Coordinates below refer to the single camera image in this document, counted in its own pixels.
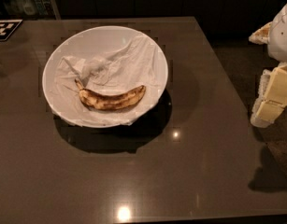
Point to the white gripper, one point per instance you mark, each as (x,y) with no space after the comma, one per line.
(281,36)

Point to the ripe spotted banana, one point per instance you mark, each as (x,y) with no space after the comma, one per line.
(103,102)

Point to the white bowl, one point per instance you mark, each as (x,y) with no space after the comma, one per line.
(86,45)

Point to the white crumpled cloth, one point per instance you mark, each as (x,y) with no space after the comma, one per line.
(139,64)

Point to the black white marker tag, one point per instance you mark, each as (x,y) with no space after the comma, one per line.
(7,28)

